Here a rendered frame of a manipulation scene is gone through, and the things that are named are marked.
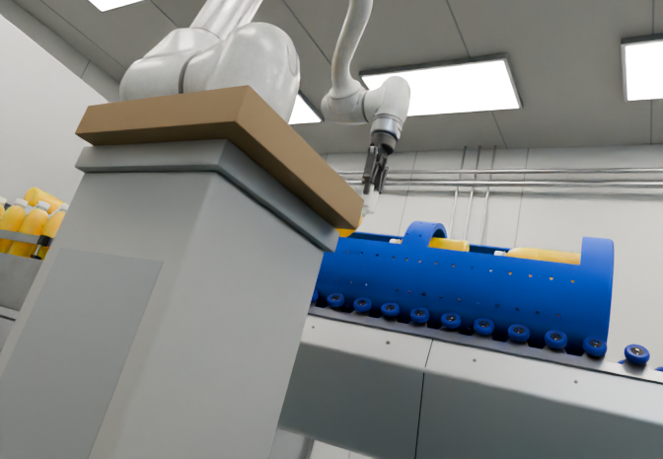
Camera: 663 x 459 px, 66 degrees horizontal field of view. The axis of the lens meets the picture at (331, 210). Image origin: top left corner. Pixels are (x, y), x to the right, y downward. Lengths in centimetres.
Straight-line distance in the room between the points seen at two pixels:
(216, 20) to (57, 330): 70
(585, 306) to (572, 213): 374
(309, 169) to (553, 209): 431
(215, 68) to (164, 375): 52
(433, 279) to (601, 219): 372
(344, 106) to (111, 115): 92
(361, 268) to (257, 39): 64
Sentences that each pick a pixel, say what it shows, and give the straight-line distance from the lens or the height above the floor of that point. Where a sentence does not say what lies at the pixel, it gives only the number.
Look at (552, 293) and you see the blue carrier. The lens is 122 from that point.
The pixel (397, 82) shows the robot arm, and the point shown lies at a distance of 161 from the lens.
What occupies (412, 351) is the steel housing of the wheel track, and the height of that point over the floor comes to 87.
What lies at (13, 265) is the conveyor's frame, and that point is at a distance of 198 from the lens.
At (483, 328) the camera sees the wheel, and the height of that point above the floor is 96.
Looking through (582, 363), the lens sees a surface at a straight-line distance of 120.
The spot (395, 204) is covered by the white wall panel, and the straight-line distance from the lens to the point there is 543.
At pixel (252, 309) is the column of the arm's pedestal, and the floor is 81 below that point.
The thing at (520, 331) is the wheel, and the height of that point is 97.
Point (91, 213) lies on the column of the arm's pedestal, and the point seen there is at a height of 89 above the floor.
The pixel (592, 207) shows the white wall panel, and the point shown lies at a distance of 494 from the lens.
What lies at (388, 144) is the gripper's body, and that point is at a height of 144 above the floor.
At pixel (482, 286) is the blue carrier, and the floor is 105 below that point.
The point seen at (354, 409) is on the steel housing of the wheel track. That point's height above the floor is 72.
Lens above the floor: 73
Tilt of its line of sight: 20 degrees up
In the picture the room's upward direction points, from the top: 15 degrees clockwise
